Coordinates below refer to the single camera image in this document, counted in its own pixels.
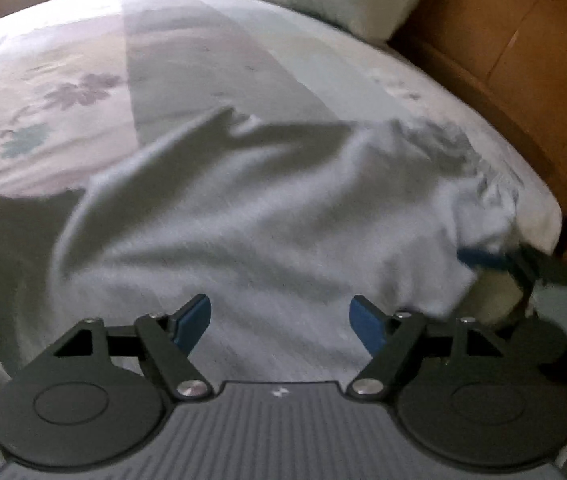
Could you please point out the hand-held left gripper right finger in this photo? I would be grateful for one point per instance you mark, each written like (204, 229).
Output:
(367, 327)

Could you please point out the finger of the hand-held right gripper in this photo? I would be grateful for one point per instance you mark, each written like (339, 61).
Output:
(483, 257)

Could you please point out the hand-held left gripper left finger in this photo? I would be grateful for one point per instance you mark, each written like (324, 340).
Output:
(193, 320)

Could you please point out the light grey pants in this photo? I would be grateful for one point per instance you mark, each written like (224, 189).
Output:
(263, 220)

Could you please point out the wooden headboard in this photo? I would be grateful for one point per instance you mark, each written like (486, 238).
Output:
(528, 50)

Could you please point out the bed with striped sheet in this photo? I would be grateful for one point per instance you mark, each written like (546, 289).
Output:
(188, 50)

